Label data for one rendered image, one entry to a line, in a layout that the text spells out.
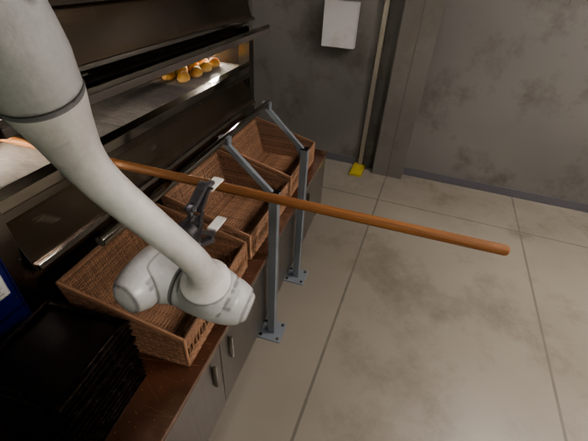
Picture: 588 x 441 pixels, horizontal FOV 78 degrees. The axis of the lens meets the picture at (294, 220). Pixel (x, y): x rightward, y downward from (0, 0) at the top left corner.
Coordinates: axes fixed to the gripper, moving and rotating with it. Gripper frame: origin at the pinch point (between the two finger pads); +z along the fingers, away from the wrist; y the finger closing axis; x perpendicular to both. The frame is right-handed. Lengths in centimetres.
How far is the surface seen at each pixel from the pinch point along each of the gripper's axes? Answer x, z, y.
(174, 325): -21, -5, 60
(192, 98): -58, 83, 2
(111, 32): -58, 36, -34
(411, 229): 55, 6, 0
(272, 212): 0, 45, 33
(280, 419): 22, 1, 119
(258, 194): 10.1, 5.9, -1.0
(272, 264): 1, 45, 65
